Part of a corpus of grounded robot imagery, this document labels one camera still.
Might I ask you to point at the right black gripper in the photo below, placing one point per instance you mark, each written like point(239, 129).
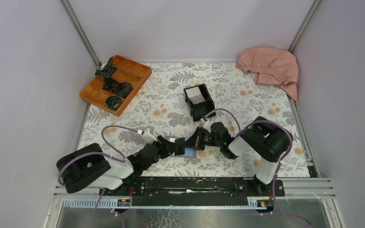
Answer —
point(195, 140)

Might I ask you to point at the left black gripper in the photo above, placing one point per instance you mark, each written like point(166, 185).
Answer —
point(166, 147)

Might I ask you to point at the black credit card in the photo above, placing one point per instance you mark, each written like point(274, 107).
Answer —
point(180, 148)

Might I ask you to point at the grey leather card holder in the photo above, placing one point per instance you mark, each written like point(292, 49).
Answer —
point(189, 152)

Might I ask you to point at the black card tray box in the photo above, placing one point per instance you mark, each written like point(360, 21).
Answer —
point(200, 110)

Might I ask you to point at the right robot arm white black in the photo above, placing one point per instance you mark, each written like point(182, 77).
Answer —
point(268, 139)

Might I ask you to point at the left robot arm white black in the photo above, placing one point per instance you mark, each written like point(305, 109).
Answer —
point(91, 167)

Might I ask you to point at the white card stack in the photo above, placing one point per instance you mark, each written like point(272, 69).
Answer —
point(195, 96)

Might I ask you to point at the floral patterned table mat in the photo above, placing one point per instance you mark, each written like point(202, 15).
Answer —
point(160, 103)

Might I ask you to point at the dark rolled tie bottom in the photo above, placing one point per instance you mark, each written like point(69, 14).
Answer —
point(114, 102)

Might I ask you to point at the dark rolled tie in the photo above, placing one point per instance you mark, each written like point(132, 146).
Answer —
point(114, 102)
point(123, 89)
point(109, 84)
point(108, 70)

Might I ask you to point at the dark rolled tie middle right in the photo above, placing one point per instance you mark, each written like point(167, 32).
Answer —
point(123, 89)

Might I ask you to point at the orange wooden compartment tray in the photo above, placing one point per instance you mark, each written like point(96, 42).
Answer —
point(128, 71)

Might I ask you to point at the dark rolled tie middle left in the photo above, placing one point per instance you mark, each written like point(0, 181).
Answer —
point(109, 84)

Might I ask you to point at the dark rolled tie top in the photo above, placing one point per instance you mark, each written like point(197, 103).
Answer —
point(108, 70)

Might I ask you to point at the pink crumpled cloth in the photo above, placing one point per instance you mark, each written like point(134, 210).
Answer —
point(273, 66)

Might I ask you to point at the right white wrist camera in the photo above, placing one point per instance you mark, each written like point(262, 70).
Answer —
point(206, 124)

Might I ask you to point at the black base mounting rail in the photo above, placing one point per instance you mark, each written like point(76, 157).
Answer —
point(190, 191)

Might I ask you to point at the aluminium frame rail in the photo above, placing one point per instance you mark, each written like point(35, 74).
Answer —
point(295, 188)

